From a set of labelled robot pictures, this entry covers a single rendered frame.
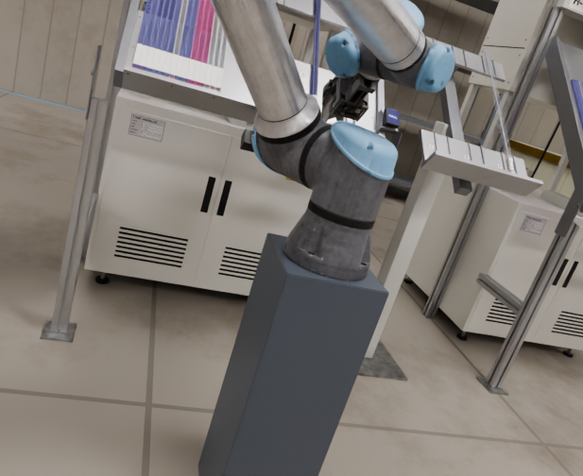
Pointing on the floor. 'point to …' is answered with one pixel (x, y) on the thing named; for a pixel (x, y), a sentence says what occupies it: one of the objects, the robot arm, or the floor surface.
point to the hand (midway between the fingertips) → (327, 112)
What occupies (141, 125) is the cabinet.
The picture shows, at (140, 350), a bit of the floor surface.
